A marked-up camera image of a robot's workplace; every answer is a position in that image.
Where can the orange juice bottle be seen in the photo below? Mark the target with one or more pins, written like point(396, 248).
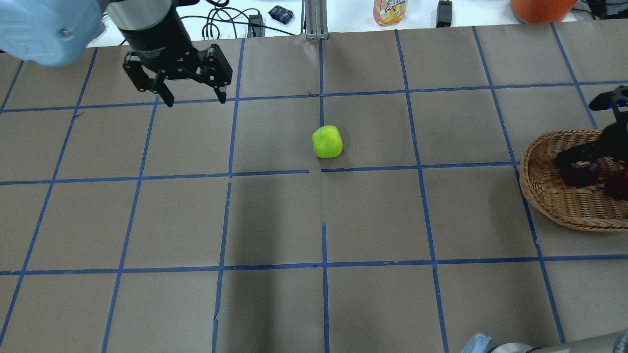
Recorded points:
point(389, 12)

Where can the orange bucket with lid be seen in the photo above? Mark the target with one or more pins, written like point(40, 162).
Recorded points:
point(541, 11)

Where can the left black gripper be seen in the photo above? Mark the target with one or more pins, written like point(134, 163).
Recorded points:
point(155, 43)

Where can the small blue checkered pouch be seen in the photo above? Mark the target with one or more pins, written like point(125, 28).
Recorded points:
point(281, 14)

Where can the wicker basket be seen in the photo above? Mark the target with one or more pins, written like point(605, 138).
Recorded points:
point(587, 208)

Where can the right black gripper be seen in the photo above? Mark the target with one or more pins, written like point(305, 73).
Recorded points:
point(619, 136)

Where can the black power adapter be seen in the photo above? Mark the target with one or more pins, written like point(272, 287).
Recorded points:
point(444, 13)

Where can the red yellow apple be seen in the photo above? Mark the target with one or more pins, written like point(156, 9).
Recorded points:
point(617, 185)

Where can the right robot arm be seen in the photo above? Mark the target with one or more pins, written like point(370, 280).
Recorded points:
point(615, 342)

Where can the green apple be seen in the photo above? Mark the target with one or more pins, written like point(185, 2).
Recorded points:
point(327, 142)

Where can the aluminium frame post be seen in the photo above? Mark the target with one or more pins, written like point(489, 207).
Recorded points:
point(315, 26)

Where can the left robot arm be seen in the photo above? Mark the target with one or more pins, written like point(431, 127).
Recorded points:
point(54, 33)

